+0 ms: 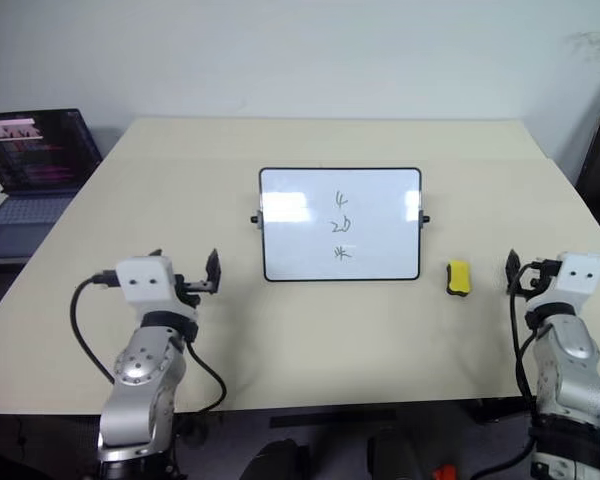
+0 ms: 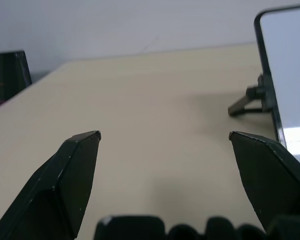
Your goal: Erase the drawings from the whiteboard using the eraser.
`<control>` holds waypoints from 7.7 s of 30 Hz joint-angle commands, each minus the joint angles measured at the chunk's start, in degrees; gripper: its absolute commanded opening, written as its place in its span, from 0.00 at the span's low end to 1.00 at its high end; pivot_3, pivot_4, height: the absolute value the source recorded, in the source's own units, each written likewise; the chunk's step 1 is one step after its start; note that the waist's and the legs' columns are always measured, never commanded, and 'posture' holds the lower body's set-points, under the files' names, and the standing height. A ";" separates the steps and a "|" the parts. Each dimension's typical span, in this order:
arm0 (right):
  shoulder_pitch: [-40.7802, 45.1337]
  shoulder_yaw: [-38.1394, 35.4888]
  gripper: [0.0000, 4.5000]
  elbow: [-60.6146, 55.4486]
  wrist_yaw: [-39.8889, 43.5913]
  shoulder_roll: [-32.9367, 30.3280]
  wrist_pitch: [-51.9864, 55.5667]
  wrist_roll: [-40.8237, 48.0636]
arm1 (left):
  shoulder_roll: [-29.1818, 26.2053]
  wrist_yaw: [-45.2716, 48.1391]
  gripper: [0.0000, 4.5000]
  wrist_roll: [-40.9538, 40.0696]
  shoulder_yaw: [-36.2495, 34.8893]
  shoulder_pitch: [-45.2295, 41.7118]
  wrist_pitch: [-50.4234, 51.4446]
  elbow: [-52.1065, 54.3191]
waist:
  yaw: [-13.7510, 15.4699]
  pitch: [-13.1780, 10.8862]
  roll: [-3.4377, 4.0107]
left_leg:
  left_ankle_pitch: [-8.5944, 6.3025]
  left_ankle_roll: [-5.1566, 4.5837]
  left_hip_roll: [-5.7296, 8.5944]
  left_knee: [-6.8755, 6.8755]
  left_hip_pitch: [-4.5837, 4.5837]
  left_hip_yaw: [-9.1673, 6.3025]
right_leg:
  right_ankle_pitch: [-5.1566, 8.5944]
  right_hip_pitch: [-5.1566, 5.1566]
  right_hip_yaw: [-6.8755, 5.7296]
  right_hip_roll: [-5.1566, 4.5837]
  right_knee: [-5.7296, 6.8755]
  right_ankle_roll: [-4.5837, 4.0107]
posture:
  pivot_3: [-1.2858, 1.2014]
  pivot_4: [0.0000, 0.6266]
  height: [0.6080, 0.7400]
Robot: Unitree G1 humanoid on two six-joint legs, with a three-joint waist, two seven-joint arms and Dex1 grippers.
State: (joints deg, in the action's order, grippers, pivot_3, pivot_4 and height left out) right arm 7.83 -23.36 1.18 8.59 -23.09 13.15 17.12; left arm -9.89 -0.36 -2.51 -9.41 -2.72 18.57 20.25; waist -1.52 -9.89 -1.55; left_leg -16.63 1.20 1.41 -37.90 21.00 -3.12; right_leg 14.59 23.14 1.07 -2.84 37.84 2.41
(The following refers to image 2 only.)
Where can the black whiteboard stand leg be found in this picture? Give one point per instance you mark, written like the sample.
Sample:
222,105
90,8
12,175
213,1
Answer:
250,100

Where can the black-framed whiteboard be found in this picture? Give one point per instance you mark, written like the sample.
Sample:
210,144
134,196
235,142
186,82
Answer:
287,75

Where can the dark printed box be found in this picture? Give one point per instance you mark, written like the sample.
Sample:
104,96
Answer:
7,75

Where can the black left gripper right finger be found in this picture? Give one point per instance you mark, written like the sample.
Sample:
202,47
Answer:
272,180

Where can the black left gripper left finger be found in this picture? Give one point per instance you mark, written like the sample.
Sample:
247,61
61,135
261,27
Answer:
52,190

